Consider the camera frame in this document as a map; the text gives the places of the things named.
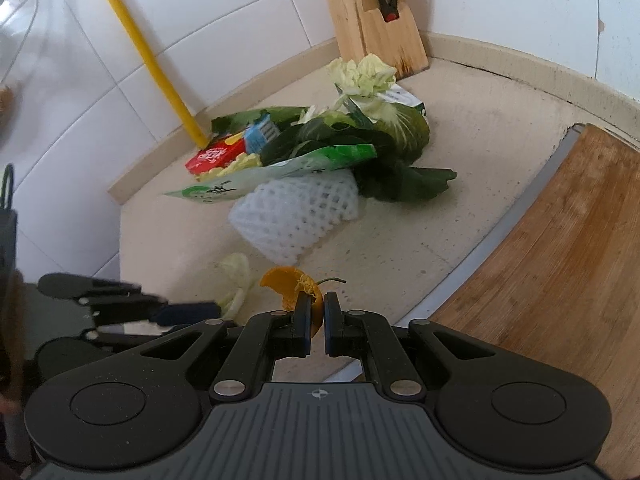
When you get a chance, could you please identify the wooden knife block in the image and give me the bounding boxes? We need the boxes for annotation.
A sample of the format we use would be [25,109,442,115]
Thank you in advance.
[316,0,430,81]

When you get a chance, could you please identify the wooden cutting board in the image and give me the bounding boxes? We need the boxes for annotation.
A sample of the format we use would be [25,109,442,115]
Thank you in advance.
[429,122,640,480]

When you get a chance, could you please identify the light green leafy vegetable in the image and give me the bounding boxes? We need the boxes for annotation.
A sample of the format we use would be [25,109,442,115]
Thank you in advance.
[382,101,432,163]

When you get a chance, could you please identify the orange peel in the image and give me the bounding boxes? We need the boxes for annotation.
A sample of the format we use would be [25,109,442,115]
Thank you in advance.
[259,266,327,341]

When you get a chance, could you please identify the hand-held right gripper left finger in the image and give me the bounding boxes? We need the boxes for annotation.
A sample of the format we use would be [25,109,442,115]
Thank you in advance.
[120,291,313,403]

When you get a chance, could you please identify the pale cabbage leaf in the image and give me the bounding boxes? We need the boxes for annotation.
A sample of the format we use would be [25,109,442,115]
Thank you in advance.
[214,251,254,322]
[327,54,398,111]

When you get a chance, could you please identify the red juice carton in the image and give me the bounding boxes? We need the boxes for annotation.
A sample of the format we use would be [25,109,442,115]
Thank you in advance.
[185,112,281,176]

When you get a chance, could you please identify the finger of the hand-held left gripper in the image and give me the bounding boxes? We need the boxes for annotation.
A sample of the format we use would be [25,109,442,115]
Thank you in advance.
[87,294,222,330]
[37,272,144,304]

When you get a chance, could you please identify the white foam fruit net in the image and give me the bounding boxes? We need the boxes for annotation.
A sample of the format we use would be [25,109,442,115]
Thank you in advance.
[229,170,361,266]

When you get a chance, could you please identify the green snack packet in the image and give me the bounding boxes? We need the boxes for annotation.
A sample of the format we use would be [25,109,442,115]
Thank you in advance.
[162,144,377,207]

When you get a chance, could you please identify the white green milk carton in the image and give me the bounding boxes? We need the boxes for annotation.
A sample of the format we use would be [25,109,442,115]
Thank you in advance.
[336,82,428,126]

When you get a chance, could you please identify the yellow pipe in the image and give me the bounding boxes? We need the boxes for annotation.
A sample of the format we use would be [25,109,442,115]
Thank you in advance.
[87,0,211,150]

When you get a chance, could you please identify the person's left hand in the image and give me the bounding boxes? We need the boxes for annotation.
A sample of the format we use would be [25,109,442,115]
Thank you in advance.
[0,267,28,416]

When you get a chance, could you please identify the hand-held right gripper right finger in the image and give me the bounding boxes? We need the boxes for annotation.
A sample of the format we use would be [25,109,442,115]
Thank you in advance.
[323,290,512,403]

